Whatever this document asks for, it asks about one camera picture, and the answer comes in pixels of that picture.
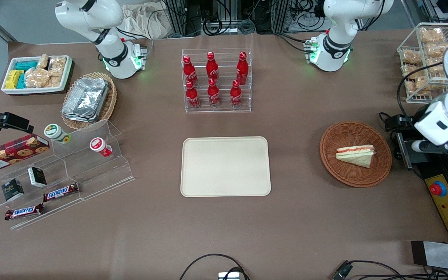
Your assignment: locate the brown round wicker basket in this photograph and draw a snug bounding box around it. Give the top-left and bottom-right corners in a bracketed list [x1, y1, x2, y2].
[320, 121, 392, 188]

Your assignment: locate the light oval wicker basket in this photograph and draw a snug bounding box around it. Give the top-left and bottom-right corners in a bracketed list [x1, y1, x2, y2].
[61, 72, 117, 131]

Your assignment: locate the red tartan cookie box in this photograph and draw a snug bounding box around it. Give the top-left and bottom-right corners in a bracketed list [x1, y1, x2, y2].
[0, 134, 51, 174]

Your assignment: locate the small black box white side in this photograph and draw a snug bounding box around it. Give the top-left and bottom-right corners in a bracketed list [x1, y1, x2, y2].
[27, 166, 48, 189]

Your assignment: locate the brown Snickers bar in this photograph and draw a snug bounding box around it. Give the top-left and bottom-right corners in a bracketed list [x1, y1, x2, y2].
[4, 203, 45, 221]
[43, 182, 80, 203]

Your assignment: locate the clear acrylic bottle rack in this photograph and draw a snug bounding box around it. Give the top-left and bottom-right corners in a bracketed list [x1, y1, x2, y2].
[181, 48, 252, 113]

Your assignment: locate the aluminium frame with cables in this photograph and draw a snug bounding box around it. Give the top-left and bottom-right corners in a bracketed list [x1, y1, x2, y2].
[161, 0, 327, 36]

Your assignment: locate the black cable with connector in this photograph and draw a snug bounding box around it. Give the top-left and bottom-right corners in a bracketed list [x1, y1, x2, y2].
[332, 259, 448, 280]

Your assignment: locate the red lid yoghurt cup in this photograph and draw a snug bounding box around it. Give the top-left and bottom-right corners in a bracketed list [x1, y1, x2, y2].
[89, 137, 113, 158]

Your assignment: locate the black looped cable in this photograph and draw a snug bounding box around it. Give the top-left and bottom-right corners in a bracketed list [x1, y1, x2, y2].
[179, 253, 250, 280]

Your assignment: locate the black yellow control box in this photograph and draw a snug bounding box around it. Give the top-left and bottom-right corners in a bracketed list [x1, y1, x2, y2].
[414, 155, 448, 245]

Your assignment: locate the small black box gold print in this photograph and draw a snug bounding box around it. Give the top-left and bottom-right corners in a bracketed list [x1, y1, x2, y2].
[1, 178, 25, 202]

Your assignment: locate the white wire basket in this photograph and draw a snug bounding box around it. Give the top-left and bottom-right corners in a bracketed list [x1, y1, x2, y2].
[397, 22, 448, 104]

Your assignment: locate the red emergency stop button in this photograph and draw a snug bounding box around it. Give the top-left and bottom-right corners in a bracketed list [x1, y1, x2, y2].
[430, 180, 447, 197]

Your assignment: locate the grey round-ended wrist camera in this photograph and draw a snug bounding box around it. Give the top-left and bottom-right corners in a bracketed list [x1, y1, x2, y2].
[411, 139, 447, 153]

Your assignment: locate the cream plastic tray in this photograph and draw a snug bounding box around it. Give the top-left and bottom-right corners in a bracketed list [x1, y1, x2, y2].
[180, 136, 271, 198]

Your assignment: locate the black metal bracket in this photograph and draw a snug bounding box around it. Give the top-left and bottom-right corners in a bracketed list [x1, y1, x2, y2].
[394, 132, 416, 171]

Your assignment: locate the red cola bottle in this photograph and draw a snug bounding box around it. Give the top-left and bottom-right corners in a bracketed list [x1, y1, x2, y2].
[185, 81, 201, 109]
[236, 52, 249, 86]
[230, 80, 243, 108]
[182, 55, 198, 86]
[207, 78, 221, 108]
[206, 52, 219, 81]

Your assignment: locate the grey flat plate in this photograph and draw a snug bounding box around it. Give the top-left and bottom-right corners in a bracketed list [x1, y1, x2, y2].
[410, 240, 448, 273]

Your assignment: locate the triangular white bread sandwich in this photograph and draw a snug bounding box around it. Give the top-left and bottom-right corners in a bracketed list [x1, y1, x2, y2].
[336, 145, 376, 168]

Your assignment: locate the white rectangular plastic bin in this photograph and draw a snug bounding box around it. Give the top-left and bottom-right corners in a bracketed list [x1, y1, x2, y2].
[1, 55, 74, 96]

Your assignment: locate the green lid yoghurt cup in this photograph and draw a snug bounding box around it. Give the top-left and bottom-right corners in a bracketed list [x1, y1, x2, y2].
[44, 123, 72, 145]

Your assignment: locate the aluminium foil tray stack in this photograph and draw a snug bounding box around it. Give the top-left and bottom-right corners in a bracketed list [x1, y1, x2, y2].
[61, 78, 110, 123]

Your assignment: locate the beige crumpled cloth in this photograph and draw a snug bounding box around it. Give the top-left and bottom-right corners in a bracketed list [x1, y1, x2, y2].
[120, 3, 171, 40]

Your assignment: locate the clear acrylic stepped shelf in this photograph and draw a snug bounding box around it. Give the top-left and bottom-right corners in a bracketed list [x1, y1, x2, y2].
[50, 119, 135, 201]
[0, 147, 83, 231]

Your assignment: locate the yellow snack packet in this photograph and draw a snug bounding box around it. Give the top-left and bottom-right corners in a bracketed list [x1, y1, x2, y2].
[5, 70, 25, 89]

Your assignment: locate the black camera cable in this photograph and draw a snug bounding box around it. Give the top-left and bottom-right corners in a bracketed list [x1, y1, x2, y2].
[397, 61, 448, 117]

